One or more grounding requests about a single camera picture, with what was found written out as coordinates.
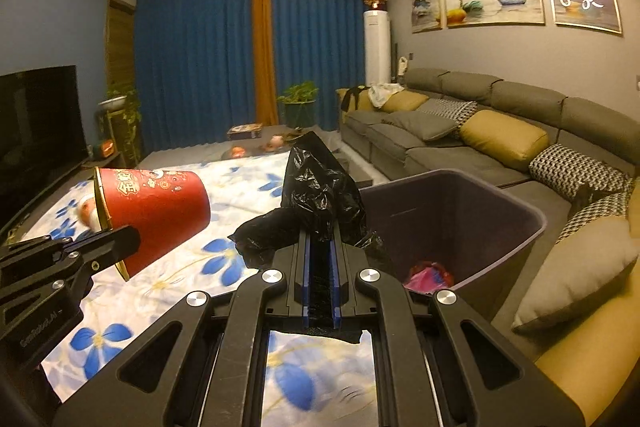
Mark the black television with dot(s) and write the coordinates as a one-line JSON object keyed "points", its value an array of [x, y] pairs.
{"points": [[40, 132]]}

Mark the trailing plant in white pot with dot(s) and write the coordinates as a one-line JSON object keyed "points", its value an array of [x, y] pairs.
{"points": [[117, 104]]}

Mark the large grey houndstooth cushion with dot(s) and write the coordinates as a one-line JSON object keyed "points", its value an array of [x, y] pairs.
{"points": [[575, 272]]}

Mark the green potted plant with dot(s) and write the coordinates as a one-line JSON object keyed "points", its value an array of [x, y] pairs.
{"points": [[299, 99]]}

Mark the dark plastic waste bin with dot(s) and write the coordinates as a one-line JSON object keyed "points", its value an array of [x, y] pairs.
{"points": [[450, 217]]}

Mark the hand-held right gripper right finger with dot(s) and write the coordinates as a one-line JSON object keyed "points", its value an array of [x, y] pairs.
{"points": [[336, 279]]}

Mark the black plastic bag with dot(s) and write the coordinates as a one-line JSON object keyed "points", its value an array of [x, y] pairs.
{"points": [[315, 192]]}

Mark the black white patterned cushion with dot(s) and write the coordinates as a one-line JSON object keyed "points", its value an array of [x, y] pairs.
{"points": [[575, 167]]}

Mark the white cloth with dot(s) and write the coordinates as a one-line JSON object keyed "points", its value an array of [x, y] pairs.
{"points": [[385, 93]]}

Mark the small houndstooth cushion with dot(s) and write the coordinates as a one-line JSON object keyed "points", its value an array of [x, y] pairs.
{"points": [[450, 109]]}

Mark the orange curtain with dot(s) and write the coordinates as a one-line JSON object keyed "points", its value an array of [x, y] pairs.
{"points": [[264, 47]]}

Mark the grey sectional sofa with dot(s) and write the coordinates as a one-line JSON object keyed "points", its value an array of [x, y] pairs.
{"points": [[520, 99]]}

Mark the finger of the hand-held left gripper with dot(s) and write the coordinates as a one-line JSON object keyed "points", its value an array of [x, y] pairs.
{"points": [[107, 249]]}

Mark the printed flat box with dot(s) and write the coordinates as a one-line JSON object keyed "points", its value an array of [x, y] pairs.
{"points": [[245, 132]]}

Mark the red printed paper cup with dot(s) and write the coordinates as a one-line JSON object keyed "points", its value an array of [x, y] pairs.
{"points": [[155, 207]]}

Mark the pink plastic wrapper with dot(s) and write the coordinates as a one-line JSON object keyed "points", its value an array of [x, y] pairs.
{"points": [[430, 278]]}

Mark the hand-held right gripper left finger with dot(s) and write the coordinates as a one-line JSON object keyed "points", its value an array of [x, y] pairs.
{"points": [[306, 279]]}

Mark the small orange box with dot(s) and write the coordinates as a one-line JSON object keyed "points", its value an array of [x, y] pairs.
{"points": [[107, 148]]}

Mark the flat grey cushion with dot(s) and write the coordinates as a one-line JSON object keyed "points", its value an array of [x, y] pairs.
{"points": [[425, 127]]}

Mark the large yellow cushion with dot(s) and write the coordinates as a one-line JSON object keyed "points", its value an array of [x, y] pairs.
{"points": [[502, 139]]}

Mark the low dark coffee table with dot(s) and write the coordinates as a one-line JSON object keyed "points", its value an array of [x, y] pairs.
{"points": [[357, 172]]}

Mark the small framed landscape painting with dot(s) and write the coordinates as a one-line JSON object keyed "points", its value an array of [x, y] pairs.
{"points": [[426, 2]]}

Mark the white standing air conditioner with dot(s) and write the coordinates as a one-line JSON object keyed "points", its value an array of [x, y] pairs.
{"points": [[377, 49]]}

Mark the blue curtain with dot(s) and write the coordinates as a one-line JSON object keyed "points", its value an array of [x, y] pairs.
{"points": [[325, 37], [195, 57]]}

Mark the small yellow cushion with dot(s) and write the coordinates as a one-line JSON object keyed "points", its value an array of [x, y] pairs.
{"points": [[402, 102]]}

